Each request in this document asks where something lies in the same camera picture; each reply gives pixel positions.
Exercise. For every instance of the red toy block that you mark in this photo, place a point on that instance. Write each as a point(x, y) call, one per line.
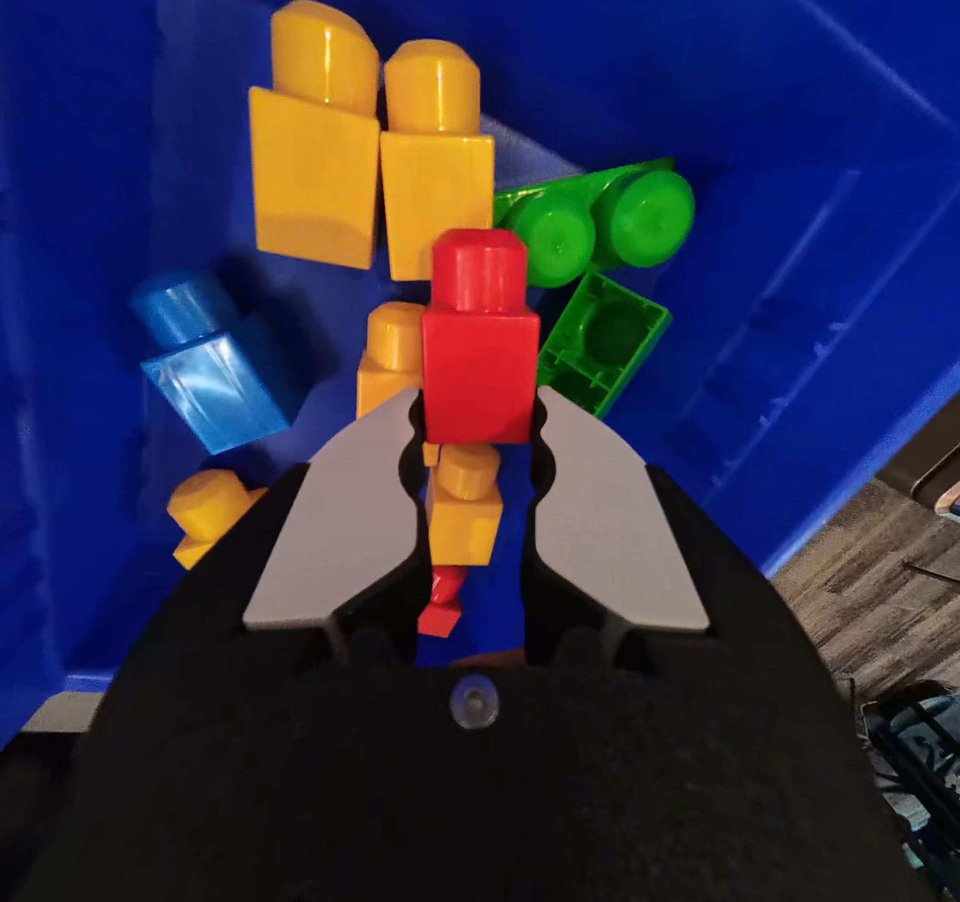
point(480, 369)
point(439, 617)

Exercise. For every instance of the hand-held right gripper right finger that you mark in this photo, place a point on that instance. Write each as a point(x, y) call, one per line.
point(615, 534)

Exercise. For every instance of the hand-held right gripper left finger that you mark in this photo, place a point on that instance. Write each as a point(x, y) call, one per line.
point(337, 534)

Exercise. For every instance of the black blue office chair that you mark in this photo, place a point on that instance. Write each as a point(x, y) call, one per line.
point(922, 767)

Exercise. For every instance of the green toy block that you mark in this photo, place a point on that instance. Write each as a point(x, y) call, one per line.
point(645, 219)
point(607, 347)

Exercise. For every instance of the blue plastic storage bin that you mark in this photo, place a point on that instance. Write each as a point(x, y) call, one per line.
point(750, 91)

